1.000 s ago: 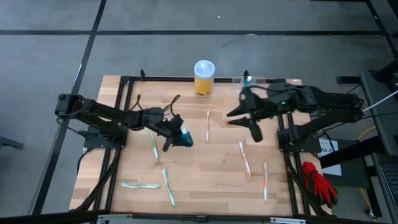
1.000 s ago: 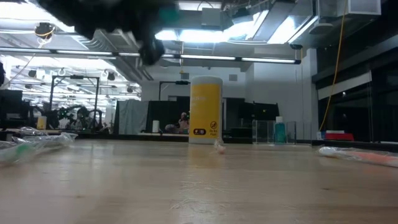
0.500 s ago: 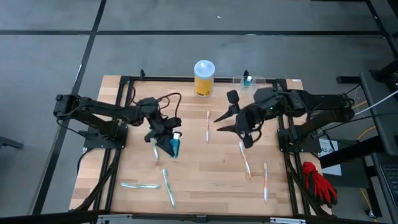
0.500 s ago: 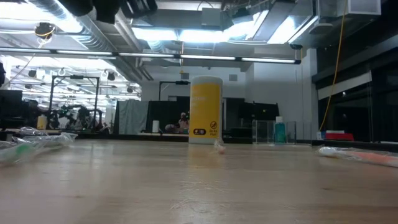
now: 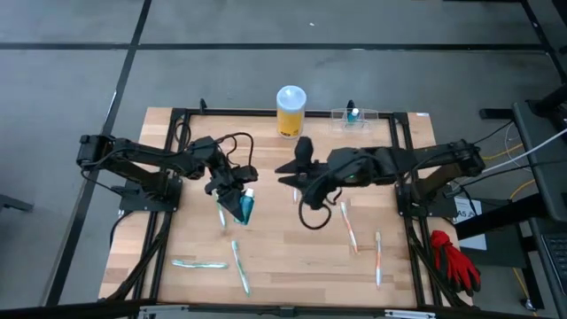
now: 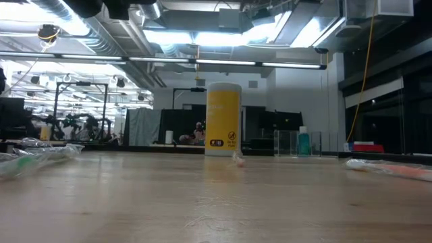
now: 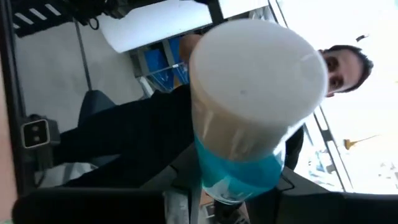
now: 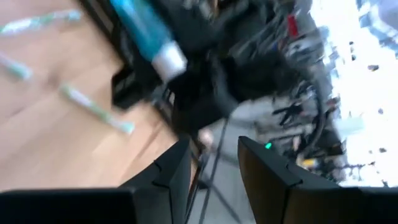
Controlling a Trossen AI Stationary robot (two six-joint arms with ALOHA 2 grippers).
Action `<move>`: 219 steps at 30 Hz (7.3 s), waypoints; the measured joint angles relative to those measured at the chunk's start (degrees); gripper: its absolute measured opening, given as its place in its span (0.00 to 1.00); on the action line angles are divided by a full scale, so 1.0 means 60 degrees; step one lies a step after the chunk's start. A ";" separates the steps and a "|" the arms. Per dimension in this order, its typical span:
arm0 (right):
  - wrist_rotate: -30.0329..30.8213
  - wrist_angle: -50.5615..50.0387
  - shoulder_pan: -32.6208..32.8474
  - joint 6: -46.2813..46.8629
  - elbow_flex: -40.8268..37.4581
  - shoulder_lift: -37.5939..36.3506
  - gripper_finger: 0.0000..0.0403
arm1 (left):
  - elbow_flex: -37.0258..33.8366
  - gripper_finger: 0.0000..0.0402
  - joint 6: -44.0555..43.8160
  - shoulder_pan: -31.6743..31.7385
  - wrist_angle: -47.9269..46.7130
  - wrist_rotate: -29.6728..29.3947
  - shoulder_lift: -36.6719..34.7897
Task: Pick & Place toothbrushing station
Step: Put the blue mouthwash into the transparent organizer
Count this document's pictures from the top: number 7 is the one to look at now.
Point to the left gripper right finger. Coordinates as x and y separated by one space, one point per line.
326 208

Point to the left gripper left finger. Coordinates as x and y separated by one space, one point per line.
87 207

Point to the blue toothpaste tube white cap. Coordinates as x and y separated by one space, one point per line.
255 77

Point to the yellow tool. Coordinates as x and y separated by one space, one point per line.
349 143

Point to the grey box with two holes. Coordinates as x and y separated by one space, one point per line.
35 133

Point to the person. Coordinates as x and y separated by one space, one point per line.
140 130

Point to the blue storage bin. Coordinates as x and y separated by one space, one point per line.
158 67

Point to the white table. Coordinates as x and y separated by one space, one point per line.
155 25

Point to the black aluminium table frame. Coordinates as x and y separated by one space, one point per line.
15 93

